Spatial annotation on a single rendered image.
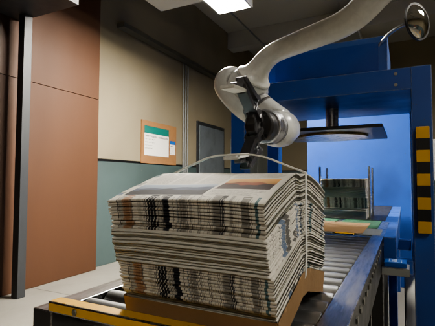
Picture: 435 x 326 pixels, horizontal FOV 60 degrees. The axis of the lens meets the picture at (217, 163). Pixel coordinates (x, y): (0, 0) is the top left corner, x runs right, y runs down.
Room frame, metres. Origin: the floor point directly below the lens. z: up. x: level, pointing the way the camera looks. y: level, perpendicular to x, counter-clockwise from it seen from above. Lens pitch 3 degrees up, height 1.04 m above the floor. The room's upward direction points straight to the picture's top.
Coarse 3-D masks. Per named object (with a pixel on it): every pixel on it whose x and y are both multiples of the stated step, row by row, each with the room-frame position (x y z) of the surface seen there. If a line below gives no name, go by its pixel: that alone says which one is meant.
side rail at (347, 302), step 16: (368, 240) 1.56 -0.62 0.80; (368, 256) 1.23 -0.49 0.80; (352, 272) 1.01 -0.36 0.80; (368, 272) 1.01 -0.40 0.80; (352, 288) 0.86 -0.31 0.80; (368, 288) 0.96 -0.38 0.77; (336, 304) 0.75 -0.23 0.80; (352, 304) 0.75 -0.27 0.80; (368, 304) 0.98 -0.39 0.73; (320, 320) 0.67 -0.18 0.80; (336, 320) 0.67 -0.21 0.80; (352, 320) 0.69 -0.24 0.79; (368, 320) 0.98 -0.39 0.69
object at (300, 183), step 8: (296, 176) 0.68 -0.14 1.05; (304, 176) 0.72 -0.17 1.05; (296, 184) 0.67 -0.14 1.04; (304, 184) 0.73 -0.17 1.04; (296, 192) 0.67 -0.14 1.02; (304, 192) 0.73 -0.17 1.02; (296, 200) 0.68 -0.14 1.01; (304, 200) 0.73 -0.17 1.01; (304, 208) 0.71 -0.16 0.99; (304, 216) 0.71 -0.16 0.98; (304, 224) 0.72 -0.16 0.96; (304, 232) 0.71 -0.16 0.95; (304, 240) 0.70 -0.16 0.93; (304, 248) 0.70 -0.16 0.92; (304, 256) 0.70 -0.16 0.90; (304, 264) 0.70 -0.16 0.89
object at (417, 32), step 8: (408, 8) 1.60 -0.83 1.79; (416, 8) 1.60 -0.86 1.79; (424, 8) 1.65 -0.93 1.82; (408, 16) 1.59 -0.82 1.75; (416, 16) 1.60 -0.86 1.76; (424, 16) 1.61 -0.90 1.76; (408, 24) 1.60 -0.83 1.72; (416, 24) 1.60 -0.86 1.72; (424, 24) 1.61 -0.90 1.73; (408, 32) 1.61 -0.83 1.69; (416, 32) 1.61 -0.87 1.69; (424, 32) 1.63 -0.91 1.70; (416, 40) 1.64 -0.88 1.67
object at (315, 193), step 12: (312, 180) 0.78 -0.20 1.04; (312, 192) 0.77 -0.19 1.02; (324, 192) 0.88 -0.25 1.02; (312, 204) 0.76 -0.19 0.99; (312, 216) 0.77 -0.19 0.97; (324, 216) 0.86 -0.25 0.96; (312, 228) 0.76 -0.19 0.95; (312, 240) 0.75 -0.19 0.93; (324, 240) 0.85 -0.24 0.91; (312, 252) 0.74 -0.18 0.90; (312, 264) 0.77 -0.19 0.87
